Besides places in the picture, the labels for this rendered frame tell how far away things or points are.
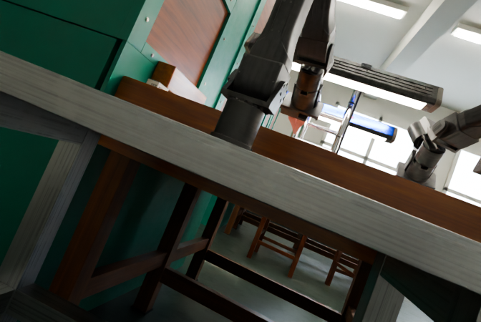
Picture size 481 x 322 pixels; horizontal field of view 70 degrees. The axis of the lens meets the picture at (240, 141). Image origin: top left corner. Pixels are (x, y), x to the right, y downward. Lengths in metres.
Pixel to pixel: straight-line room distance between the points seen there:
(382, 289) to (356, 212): 0.29
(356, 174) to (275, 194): 0.46
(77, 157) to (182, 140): 0.37
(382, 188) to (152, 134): 0.54
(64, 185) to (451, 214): 0.72
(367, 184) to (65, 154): 0.58
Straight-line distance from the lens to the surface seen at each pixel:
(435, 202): 0.79
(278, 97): 0.53
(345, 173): 0.76
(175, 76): 1.03
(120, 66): 0.92
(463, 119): 0.95
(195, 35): 1.24
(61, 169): 0.68
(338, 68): 1.12
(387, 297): 0.60
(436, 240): 0.34
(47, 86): 0.41
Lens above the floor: 0.65
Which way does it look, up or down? 5 degrees up
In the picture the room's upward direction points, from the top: 23 degrees clockwise
